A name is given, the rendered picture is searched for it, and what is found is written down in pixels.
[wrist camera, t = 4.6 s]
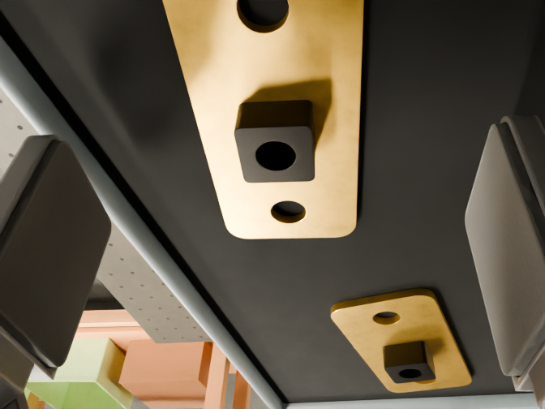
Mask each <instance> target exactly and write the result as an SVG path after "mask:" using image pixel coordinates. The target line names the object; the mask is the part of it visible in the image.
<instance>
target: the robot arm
mask: <svg viewBox="0 0 545 409"><path fill-rule="evenodd" d="M465 223H466V232H467V235H468V239H469V242H470V248H471V251H472V255H473V258H474V264H475V268H476V271H477V275H478V280H479V284H480V287H481V291H482V294H483V300H484V303H485V307H486V310H487V316H488V320H489V323H490V326H491V332H492V336H493V339H494V343H495V346H496V352H497V355H498V359H499V362H500V368H501V370H502V372H503V374H504V375H505V376H512V379H513V384H514V387H515V390H516V391H534V396H535V398H536V402H537V404H538V407H539V408H540V409H545V130H544V128H543V125H542V123H541V121H540V119H539V117H538V116H537V115H535V114H532V115H512V116H504V117H503V118H502V119H501V120H500V123H497V124H492V125H491V128H490V130H489V133H488V136H487V141H486V144H485V147H484V150H483V155H482V158H481V161H480V164H479V167H478V172H477V174H476V178H475V181H474V186H473V189H472V192H471V194H470V199H469V203H468V205H467V209H466V216H465ZM111 230H112V224H111V220H110V218H109V215H108V213H107V212H106V211H105V208H104V206H103V204H102V203H101V201H100V199H99V197H98V195H97V194H96V192H95V190H94V188H93V186H92V184H91V183H90V181H89V179H88V177H87V175H86V174H85V172H84V170H83V168H82V166H81V165H80V163H79V161H78V159H77V157H76V155H75V154H74V152H73V150H72V148H71V146H70V145H69V144H68V143H67V142H66V141H62V139H61V138H60V137H59V136H57V135H39V136H28V137H27V138H26V139H25V140H24V142H23V143H22V144H21V146H20V148H19V150H18V152H17V153H16V155H15V156H14V158H13V160H12V161H11V164H10V165H9V166H8V168H7V170H6V172H5V174H4V175H3V176H2V178H1V180H0V409H29V407H28V402H27V399H26V397H25V393H24V389H25V387H26V384H27V383H28V379H29V380H35V381H53V380H54V377H55V374H56V372H57V370H58V367H61V366H63V365H64V363H65V362H66V360H67V356H68V354H69V351H70V349H71V345H72V343H73V340H74V337H75V334H76V331H77V329H78V326H79V323H80V320H81V317H82V315H83V312H84V309H85V306H86V303H87V301H88V297H89V295H90V292H91V289H92V285H93V283H94V281H95V278H96V275H97V271H98V269H99V267H100V264H101V260H102V257H103V255H104V252H105V249H106V246H107V243H108V241H109V237H110V235H111Z"/></svg>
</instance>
